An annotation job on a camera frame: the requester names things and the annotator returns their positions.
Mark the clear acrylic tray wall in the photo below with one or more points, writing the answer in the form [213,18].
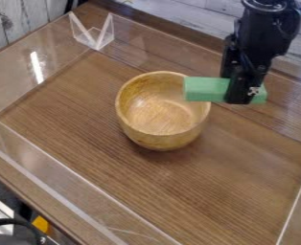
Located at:
[79,208]

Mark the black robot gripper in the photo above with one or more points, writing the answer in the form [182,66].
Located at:
[262,35]

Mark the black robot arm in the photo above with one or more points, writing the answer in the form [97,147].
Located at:
[264,32]

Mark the brown wooden bowl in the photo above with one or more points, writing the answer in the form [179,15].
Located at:
[158,119]

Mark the green rectangular block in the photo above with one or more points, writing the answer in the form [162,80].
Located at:
[205,89]

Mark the clear acrylic corner bracket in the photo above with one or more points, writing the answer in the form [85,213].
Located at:
[95,38]

